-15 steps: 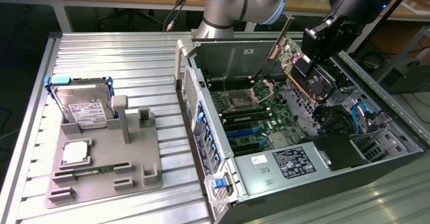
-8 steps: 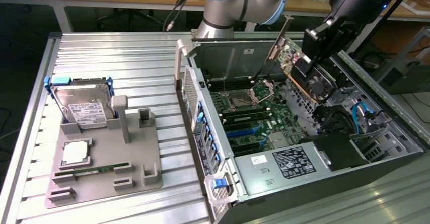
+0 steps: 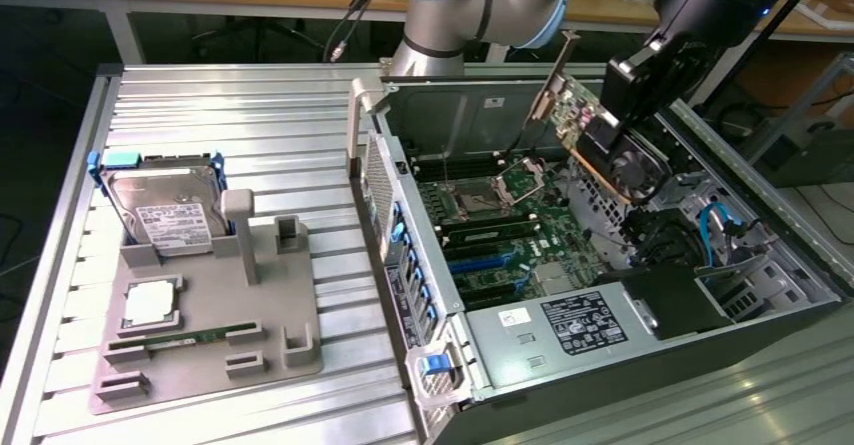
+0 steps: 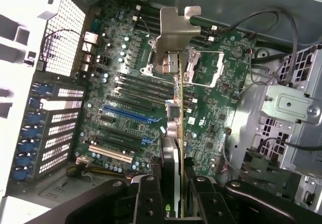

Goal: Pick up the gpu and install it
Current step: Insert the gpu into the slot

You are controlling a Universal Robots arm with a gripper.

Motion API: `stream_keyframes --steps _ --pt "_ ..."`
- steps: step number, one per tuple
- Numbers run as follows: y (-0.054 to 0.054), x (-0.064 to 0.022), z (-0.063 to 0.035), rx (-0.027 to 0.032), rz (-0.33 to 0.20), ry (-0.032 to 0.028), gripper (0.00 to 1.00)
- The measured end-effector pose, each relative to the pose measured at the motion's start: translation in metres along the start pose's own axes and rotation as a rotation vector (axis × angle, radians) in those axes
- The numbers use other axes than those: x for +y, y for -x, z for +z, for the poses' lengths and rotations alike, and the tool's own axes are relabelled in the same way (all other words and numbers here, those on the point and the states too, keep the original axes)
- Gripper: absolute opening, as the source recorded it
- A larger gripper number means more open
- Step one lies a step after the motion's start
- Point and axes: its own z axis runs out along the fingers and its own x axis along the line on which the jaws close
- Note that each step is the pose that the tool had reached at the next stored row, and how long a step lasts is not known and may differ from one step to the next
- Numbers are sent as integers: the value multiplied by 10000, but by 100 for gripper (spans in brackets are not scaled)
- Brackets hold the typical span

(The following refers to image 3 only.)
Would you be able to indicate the black equipment box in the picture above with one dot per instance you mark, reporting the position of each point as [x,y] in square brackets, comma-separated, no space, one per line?
[821,160]

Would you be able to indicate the blue expansion card clip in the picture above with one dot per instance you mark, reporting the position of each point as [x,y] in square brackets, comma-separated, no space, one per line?
[418,277]
[433,312]
[398,211]
[425,295]
[399,232]

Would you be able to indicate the blue case release latch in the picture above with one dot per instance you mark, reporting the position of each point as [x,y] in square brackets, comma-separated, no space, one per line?
[433,365]

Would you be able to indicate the black RAM stick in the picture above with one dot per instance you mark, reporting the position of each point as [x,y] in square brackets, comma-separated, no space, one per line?
[488,235]

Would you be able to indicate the hard disk in blue caddy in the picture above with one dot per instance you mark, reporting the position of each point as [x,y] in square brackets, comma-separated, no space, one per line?
[167,205]

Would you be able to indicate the open black PC case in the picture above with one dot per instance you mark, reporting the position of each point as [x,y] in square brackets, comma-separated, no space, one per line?
[668,380]

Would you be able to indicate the silver CPU chip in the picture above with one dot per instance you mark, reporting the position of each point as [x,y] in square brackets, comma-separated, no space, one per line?
[153,302]

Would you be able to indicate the grey plastic parts rack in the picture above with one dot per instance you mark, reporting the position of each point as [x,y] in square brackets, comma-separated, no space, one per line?
[214,305]

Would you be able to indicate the silver chipset heatsink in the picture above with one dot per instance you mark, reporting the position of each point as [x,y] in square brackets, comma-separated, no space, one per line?
[553,280]

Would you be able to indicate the white flat board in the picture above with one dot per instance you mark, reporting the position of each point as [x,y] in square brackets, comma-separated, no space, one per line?
[828,15]

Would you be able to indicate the silver metal disk bay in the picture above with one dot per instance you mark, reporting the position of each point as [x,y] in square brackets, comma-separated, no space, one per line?
[601,210]

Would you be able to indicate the metal socket cover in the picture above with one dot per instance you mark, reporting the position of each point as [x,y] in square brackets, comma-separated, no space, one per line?
[524,177]

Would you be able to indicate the black graphics card with fan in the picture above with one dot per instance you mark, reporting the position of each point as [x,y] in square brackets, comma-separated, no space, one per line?
[641,165]

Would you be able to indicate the black chair base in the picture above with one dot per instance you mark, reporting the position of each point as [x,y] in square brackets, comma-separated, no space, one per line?
[267,30]

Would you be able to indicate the green motherboard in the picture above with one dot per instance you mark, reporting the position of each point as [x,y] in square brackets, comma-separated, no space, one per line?
[534,270]

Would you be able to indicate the CPU socket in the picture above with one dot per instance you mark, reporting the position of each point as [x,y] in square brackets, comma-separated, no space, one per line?
[477,200]

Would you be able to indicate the black expansion slot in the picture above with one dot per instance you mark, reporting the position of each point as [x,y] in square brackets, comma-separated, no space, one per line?
[497,296]

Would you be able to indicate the grey power supply unit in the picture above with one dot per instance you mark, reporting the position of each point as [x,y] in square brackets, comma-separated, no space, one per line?
[508,350]

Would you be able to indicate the blue expansion slot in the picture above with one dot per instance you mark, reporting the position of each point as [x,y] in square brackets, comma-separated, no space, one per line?
[484,264]

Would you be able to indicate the green RAM stick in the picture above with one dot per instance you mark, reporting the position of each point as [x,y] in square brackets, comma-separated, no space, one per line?
[201,337]

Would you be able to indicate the aluminium profile frame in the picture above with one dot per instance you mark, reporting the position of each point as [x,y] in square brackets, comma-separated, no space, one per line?
[824,85]

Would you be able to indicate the black slanted pole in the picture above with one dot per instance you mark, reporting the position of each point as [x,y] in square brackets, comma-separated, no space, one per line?
[729,65]

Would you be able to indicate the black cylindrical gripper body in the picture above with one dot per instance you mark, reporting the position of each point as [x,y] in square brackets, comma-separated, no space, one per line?
[721,5]

